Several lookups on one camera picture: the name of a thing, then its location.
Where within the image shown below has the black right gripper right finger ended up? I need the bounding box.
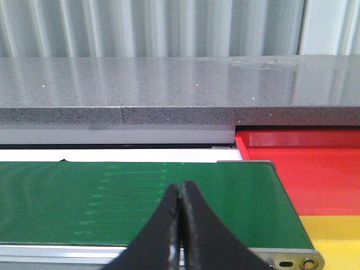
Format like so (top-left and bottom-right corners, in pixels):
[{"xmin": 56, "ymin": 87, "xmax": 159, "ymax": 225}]
[{"xmin": 181, "ymin": 181, "xmax": 272, "ymax": 269}]

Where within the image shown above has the green conveyor belt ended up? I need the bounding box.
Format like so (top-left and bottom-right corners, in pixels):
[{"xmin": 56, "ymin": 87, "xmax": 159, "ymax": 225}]
[{"xmin": 1, "ymin": 161, "xmax": 313, "ymax": 249}]

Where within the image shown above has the white pleated curtain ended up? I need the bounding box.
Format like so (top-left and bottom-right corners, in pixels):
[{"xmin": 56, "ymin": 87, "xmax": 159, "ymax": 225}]
[{"xmin": 1, "ymin": 1, "xmax": 359, "ymax": 57}]

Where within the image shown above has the yellow plastic tray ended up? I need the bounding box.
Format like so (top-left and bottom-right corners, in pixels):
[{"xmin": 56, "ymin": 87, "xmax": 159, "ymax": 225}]
[{"xmin": 300, "ymin": 215, "xmax": 359, "ymax": 269}]

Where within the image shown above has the red plastic tray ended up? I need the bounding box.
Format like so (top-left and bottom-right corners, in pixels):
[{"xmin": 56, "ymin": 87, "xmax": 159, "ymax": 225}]
[{"xmin": 235, "ymin": 129, "xmax": 359, "ymax": 215}]

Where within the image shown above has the grey stone counter ledge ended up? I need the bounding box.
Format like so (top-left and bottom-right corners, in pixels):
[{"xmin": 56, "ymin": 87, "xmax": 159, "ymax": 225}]
[{"xmin": 1, "ymin": 55, "xmax": 359, "ymax": 127}]

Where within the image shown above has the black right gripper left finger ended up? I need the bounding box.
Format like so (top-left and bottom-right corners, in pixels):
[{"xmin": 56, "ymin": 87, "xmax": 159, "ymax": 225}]
[{"xmin": 108, "ymin": 184, "xmax": 180, "ymax": 269}]

